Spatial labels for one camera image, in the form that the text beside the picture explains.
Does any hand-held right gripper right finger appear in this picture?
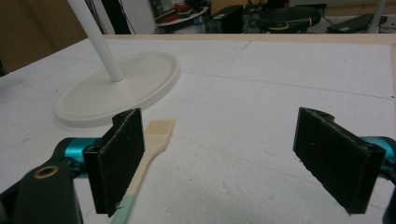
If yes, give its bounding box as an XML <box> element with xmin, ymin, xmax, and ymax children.
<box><xmin>292</xmin><ymin>106</ymin><xmax>387</xmax><ymax>216</ymax></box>

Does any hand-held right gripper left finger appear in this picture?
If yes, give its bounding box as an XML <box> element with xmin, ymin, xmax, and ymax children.
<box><xmin>82</xmin><ymin>107</ymin><xmax>147</xmax><ymax>218</ymax></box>

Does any beige silicone basting brush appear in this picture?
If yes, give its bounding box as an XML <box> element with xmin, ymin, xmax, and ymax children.
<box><xmin>109</xmin><ymin>119</ymin><xmax>176</xmax><ymax>224</ymax></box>

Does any white lamp stand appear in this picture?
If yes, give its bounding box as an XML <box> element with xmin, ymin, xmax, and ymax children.
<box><xmin>53</xmin><ymin>0</ymin><xmax>181</xmax><ymax>129</ymax></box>

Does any black flat case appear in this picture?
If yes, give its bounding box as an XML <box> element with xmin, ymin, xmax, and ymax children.
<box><xmin>326</xmin><ymin>13</ymin><xmax>389</xmax><ymax>35</ymax></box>

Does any black round cushion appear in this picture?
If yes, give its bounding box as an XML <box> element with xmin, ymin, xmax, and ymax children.
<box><xmin>257</xmin><ymin>7</ymin><xmax>323</xmax><ymax>34</ymax></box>

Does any white metal pole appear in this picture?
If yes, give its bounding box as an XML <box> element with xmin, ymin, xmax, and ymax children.
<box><xmin>367</xmin><ymin>0</ymin><xmax>389</xmax><ymax>34</ymax></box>

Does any white round table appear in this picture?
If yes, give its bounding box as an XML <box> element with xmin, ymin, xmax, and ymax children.
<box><xmin>155</xmin><ymin>6</ymin><xmax>209</xmax><ymax>28</ymax></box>

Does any red object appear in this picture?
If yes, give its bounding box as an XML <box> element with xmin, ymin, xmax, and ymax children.
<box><xmin>173</xmin><ymin>2</ymin><xmax>190</xmax><ymax>13</ymax></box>

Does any black box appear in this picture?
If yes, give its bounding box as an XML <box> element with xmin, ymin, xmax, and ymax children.
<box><xmin>205</xmin><ymin>5</ymin><xmax>245</xmax><ymax>35</ymax></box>

